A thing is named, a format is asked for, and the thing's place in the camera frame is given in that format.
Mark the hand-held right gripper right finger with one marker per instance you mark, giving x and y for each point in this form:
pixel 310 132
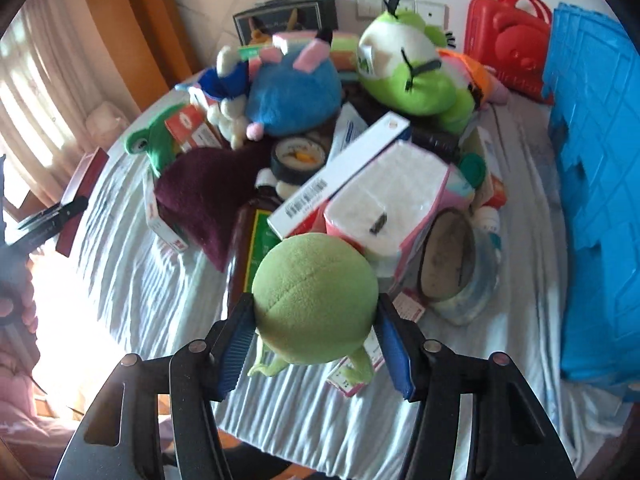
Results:
pixel 395 355

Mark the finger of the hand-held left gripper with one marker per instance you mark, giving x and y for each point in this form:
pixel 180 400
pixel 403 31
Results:
pixel 55 220

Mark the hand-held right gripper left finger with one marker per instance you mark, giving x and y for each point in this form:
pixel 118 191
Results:
pixel 235 355

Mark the round green plush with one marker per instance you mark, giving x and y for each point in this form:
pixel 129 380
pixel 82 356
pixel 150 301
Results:
pixel 312 290

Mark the blue plastic crate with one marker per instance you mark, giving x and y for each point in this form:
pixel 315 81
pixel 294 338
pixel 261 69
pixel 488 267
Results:
pixel 595 185

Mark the green bird plush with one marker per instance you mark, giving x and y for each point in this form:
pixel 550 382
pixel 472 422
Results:
pixel 400 70

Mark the orange dress pig plush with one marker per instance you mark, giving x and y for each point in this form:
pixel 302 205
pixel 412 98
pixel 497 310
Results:
pixel 475 77

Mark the person's left hand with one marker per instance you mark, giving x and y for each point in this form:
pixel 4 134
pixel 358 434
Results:
pixel 17 312

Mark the white paper tag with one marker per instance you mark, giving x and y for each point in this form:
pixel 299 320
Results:
pixel 411 306

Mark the dark red box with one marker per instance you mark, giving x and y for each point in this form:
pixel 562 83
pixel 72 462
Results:
pixel 87 170

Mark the brown glass bottle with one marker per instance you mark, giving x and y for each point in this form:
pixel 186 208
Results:
pixel 245 250

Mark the white medicine box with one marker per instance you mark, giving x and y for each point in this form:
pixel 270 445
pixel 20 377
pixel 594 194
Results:
pixel 162 215

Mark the clear tape roll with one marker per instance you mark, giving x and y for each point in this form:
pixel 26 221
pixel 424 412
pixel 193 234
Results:
pixel 450 260

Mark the sheer curtain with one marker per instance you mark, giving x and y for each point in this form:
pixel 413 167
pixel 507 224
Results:
pixel 45 110

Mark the green frog plush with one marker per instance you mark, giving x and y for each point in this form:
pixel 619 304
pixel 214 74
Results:
pixel 150 140

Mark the person's pink garment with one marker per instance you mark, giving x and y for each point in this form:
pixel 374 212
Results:
pixel 25 400

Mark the maroon cloth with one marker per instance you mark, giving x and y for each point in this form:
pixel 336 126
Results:
pixel 210 190

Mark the striped white tablecloth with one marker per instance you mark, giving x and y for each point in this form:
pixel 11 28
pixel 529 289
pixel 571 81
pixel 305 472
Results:
pixel 525 260

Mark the small white bottle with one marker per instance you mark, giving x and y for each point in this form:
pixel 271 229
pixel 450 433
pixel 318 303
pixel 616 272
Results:
pixel 489 220

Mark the small red box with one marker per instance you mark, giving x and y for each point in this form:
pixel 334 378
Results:
pixel 190 125

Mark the small red packet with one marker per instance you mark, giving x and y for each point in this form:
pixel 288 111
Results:
pixel 494 192

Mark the long white box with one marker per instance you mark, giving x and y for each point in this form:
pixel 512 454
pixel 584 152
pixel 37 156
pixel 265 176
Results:
pixel 340 170

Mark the green capped bottle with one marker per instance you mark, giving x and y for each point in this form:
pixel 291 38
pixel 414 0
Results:
pixel 472 170

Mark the black tape roll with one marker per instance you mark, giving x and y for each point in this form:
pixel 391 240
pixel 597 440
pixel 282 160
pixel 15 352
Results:
pixel 297 157

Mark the black cylinder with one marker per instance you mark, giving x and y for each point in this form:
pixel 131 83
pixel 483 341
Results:
pixel 435 141

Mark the white blue duck plush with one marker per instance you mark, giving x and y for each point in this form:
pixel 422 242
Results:
pixel 227 75

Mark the green medicine box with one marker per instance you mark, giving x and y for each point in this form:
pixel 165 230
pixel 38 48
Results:
pixel 250 51

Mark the blue round plush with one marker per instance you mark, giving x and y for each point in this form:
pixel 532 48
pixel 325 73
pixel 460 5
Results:
pixel 295 90

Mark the black gift box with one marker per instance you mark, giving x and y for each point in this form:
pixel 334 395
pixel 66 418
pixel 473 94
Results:
pixel 280 12

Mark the red toy suitcase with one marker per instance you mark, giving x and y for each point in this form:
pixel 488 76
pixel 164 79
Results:
pixel 510 45

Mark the wooden window frame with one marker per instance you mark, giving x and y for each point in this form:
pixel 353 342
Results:
pixel 135 25

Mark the white wall socket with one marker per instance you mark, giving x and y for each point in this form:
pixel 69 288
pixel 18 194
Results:
pixel 432 12

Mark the white wall switch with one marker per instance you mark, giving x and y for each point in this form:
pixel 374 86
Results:
pixel 367 6

